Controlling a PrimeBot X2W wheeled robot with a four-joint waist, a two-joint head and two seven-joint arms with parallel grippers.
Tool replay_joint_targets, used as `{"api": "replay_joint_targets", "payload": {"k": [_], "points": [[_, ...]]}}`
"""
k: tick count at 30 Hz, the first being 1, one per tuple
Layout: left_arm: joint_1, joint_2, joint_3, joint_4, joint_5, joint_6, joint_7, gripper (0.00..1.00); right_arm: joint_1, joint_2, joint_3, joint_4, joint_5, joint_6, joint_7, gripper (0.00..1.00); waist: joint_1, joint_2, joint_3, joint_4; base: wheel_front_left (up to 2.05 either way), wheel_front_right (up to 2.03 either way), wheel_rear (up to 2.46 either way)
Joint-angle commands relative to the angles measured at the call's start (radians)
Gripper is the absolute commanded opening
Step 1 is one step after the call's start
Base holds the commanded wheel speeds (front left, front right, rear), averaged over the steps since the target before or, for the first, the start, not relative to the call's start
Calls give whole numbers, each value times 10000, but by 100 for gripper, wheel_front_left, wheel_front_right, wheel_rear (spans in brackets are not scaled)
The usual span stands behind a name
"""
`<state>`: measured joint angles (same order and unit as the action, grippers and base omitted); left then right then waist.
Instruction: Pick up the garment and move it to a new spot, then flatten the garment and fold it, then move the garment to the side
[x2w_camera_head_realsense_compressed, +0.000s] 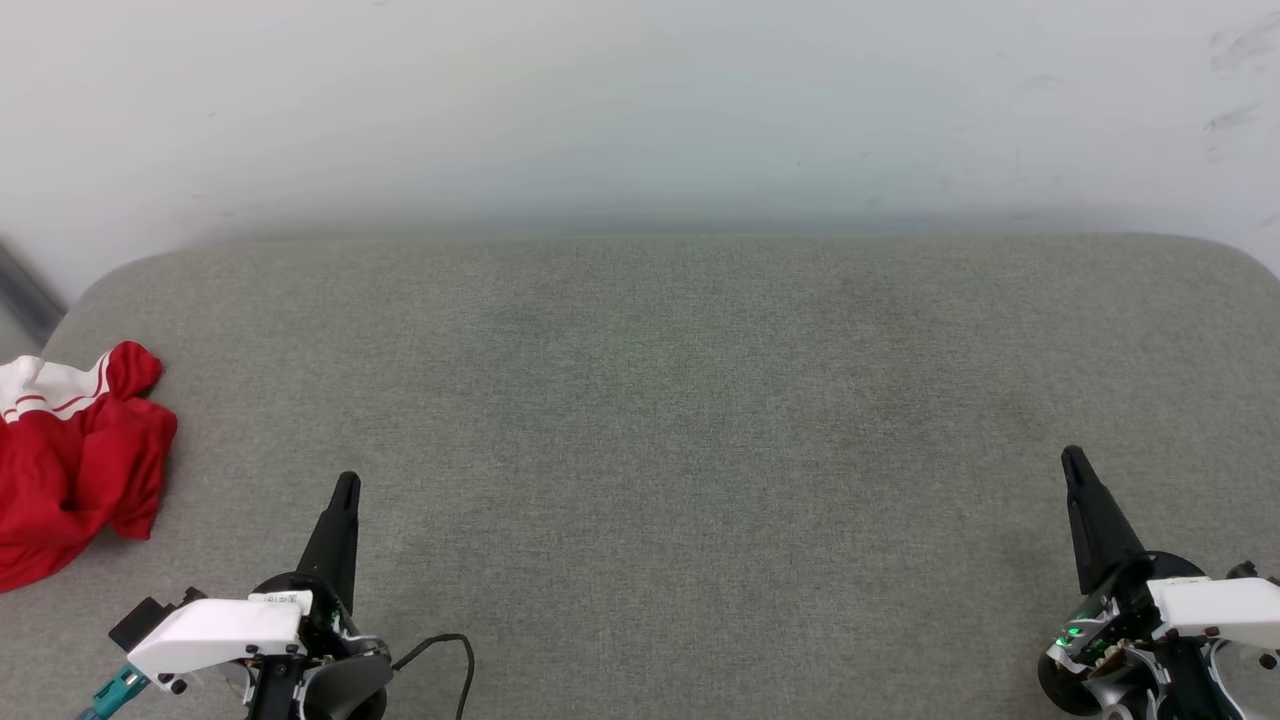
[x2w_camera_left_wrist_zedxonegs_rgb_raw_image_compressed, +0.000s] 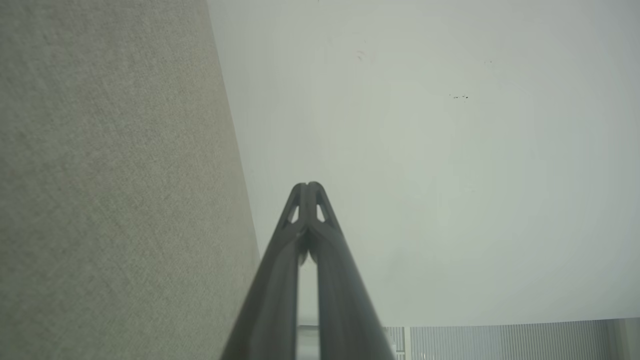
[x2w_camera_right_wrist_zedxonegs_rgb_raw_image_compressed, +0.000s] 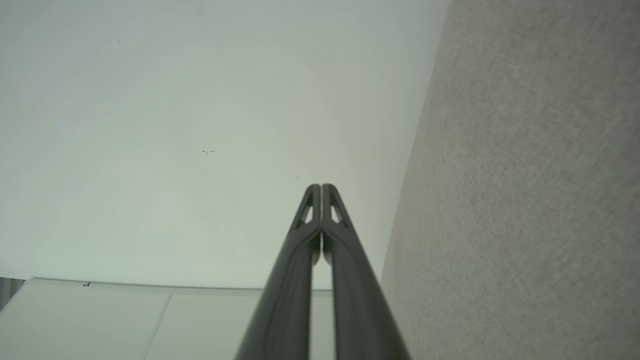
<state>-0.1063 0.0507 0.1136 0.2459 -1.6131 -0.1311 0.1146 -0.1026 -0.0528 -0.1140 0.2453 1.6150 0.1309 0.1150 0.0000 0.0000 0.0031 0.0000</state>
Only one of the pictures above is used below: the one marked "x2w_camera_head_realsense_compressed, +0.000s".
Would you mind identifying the red and white shirt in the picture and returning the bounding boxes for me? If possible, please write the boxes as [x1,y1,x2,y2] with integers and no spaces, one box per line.
[0,341,179,593]

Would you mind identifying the left teal cable connector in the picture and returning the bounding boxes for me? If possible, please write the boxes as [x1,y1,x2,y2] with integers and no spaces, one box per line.
[78,664,151,720]

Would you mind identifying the thin black looping cable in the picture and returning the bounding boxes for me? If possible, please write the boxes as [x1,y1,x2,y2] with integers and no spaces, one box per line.
[390,633,477,720]

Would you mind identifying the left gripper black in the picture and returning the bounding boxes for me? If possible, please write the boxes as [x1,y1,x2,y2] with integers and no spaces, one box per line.
[250,472,394,720]

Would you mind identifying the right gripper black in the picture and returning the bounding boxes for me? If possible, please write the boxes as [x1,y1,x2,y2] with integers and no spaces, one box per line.
[1037,446,1243,720]

